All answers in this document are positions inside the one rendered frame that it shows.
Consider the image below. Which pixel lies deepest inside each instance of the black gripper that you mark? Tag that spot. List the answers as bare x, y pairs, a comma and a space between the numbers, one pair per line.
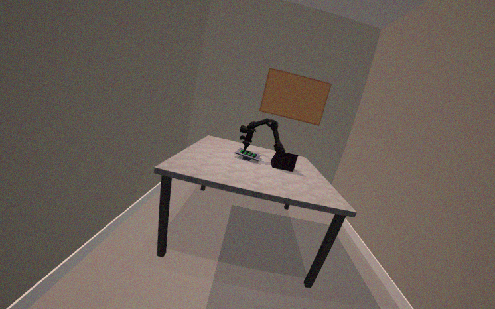
246, 141

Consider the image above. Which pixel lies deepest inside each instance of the grey switch panel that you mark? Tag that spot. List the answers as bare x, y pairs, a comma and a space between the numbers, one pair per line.
248, 155

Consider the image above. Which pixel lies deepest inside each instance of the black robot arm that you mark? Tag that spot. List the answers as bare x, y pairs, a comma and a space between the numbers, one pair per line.
274, 126

